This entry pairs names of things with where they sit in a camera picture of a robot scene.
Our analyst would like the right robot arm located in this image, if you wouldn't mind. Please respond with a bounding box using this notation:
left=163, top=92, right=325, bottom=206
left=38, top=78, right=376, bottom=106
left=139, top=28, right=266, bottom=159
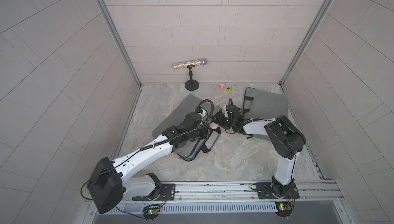
left=219, top=104, right=306, bottom=199

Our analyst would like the black microphone stand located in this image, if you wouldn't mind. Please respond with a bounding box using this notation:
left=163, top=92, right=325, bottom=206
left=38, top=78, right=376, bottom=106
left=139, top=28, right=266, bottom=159
left=185, top=64, right=199, bottom=91

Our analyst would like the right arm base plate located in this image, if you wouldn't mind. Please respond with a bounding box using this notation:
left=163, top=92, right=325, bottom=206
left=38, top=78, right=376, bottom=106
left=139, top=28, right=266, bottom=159
left=251, top=181, right=300, bottom=199

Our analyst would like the right circuit board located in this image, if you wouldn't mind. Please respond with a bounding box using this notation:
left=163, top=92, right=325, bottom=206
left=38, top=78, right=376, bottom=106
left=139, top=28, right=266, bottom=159
left=276, top=202, right=293, bottom=218

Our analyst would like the circuit board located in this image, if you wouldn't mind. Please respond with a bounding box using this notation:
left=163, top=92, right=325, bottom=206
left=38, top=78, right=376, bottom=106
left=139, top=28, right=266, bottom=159
left=142, top=204, right=161, bottom=221
left=276, top=202, right=293, bottom=218

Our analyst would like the aluminium mounting rail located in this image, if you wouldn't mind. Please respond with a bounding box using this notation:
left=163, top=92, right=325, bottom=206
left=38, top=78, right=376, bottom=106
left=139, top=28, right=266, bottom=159
left=82, top=179, right=339, bottom=206

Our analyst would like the left circuit board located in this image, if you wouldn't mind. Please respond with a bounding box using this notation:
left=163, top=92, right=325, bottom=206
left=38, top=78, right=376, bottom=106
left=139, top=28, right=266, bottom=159
left=142, top=204, right=161, bottom=221

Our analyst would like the grey laptop bag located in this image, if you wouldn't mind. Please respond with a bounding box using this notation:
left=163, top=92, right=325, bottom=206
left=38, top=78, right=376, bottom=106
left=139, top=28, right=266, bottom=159
left=241, top=87, right=289, bottom=140
left=152, top=95, right=222, bottom=161

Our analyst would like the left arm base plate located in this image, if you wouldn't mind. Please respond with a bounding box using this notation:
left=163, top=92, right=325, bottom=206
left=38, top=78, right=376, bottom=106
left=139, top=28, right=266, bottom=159
left=132, top=184, right=175, bottom=201

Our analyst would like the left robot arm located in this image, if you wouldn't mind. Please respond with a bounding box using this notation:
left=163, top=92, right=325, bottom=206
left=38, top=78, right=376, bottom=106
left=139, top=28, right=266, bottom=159
left=86, top=108, right=212, bottom=214

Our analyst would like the small yellow blue toy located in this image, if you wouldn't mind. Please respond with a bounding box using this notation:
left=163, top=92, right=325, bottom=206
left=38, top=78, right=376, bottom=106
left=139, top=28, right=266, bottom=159
left=225, top=86, right=233, bottom=93

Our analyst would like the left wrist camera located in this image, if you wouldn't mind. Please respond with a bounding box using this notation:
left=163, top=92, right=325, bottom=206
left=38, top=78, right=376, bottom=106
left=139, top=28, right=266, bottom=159
left=195, top=107, right=207, bottom=120

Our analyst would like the black cable left base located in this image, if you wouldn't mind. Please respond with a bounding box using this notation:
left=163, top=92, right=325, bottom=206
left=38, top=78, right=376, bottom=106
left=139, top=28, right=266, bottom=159
left=114, top=205, right=145, bottom=219

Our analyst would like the pink computer mouse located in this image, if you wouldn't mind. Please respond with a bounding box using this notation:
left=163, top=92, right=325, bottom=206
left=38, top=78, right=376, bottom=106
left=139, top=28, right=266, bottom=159
left=210, top=123, right=218, bottom=129

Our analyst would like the glitter microphone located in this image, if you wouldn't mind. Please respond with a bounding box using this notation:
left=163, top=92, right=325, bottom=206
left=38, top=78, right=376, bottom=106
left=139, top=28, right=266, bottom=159
left=173, top=58, right=207, bottom=69

